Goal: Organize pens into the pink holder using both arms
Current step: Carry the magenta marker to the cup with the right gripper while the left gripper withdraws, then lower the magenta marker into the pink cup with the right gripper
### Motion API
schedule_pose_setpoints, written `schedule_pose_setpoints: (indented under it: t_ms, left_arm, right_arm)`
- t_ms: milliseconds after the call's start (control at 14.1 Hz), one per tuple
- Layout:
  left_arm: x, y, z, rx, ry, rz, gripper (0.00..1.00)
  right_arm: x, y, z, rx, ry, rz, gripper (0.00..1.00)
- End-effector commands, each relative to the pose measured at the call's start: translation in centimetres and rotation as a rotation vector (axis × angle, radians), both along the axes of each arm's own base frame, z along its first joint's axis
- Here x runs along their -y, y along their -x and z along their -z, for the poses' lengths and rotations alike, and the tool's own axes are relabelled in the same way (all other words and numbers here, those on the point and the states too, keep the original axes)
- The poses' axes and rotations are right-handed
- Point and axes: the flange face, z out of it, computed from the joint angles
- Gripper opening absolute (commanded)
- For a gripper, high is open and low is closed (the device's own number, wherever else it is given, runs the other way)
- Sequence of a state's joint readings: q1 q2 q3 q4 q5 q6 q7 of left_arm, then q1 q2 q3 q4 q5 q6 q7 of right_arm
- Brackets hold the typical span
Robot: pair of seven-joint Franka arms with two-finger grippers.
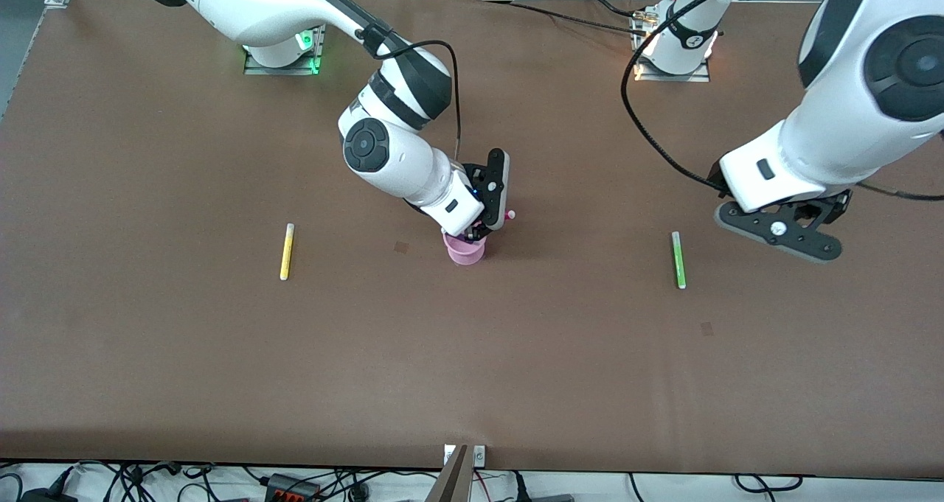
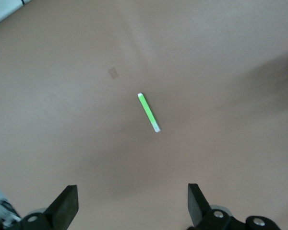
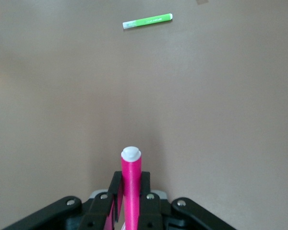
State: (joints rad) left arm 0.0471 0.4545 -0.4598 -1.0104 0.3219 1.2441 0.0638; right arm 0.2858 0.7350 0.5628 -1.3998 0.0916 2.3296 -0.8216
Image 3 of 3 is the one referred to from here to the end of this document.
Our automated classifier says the pink marker pen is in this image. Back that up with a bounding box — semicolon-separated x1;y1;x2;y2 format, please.
120;145;143;230

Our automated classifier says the green marker pen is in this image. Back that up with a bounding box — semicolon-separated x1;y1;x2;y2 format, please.
122;13;173;31

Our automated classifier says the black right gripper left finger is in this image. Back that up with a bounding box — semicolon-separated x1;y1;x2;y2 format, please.
1;171;124;230

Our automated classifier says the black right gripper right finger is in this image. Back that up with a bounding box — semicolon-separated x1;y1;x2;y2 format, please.
136;172;233;230

